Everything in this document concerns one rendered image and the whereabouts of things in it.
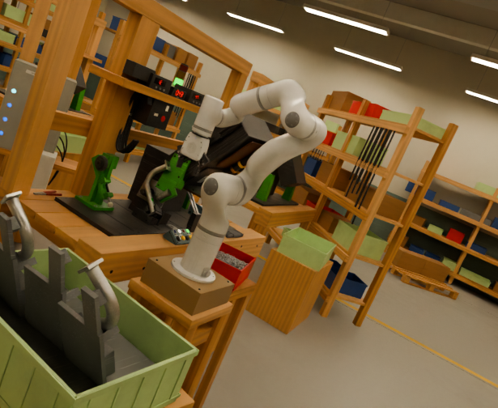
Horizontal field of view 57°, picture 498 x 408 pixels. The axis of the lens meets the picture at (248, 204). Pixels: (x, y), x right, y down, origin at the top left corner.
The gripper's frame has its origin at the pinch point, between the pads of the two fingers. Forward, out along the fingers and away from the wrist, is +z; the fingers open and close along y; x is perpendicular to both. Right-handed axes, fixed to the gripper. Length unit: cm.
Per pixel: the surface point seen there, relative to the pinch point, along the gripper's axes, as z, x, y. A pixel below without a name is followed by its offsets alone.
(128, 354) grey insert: 45, -56, 43
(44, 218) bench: 42, -25, -41
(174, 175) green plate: 13, 38, -32
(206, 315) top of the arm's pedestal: 45, -9, 39
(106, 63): -20, 352, -450
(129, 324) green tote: 41, -50, 35
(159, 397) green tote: 46, -60, 59
